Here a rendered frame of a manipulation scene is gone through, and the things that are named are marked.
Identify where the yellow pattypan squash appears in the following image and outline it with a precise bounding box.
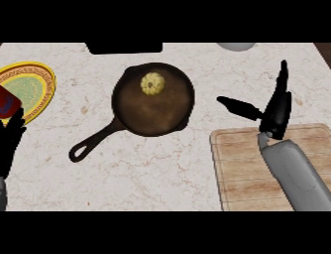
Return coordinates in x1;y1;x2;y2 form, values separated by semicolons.
140;71;168;97

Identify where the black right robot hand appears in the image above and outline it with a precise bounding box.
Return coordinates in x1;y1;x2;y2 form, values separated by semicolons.
216;60;293;141

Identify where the dark cast iron pan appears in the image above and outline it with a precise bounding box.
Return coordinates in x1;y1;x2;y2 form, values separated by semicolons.
69;62;197;164

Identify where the yellow patterned plate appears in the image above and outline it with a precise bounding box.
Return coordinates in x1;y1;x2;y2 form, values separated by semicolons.
0;61;60;136

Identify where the wooden cutting board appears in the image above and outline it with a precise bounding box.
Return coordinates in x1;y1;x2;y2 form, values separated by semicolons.
211;123;331;212

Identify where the pale grey round object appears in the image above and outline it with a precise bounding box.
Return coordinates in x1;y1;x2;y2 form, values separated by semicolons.
216;42;258;53

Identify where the black appliance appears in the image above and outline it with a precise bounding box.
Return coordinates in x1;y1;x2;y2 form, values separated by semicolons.
85;42;165;56

